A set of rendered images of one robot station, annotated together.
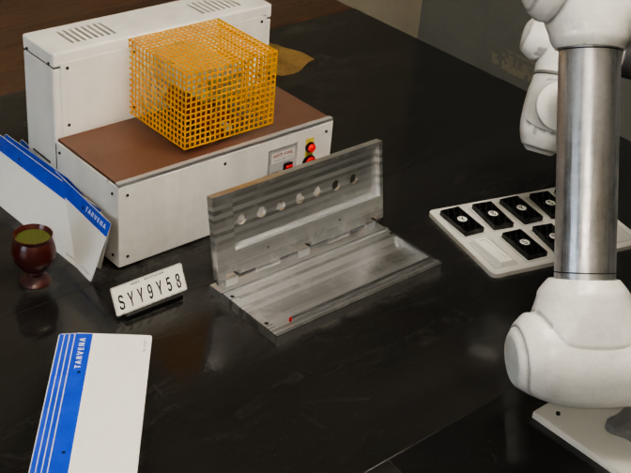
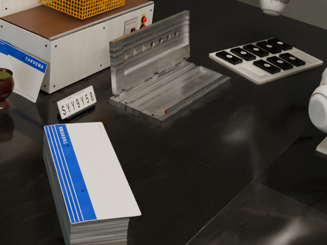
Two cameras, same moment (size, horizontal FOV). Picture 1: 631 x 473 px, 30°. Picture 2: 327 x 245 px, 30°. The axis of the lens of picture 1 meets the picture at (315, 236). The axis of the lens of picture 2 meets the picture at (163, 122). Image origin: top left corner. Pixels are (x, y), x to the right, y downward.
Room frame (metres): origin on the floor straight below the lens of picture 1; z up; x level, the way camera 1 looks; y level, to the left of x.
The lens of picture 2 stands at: (0.19, 0.49, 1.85)
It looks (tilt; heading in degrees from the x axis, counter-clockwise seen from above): 30 degrees down; 344
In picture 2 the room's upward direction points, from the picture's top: 8 degrees clockwise
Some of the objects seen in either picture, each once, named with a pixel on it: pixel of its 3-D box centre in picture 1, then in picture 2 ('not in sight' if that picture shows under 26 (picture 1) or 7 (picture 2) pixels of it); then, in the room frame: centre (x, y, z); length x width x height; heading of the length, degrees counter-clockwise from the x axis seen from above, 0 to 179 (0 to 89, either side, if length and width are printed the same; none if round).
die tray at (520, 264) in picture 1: (535, 228); (266, 59); (2.25, -0.48, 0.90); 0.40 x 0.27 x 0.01; 119
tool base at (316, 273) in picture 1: (329, 274); (173, 88); (1.97, -0.03, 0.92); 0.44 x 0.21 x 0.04; 134
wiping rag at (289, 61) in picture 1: (272, 54); not in sight; (3.06, 0.17, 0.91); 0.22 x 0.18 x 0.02; 54
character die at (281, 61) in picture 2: (553, 238); (279, 62); (2.20, -0.52, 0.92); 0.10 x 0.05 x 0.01; 26
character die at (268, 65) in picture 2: (524, 244); (266, 66); (2.16, -0.45, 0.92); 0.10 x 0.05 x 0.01; 30
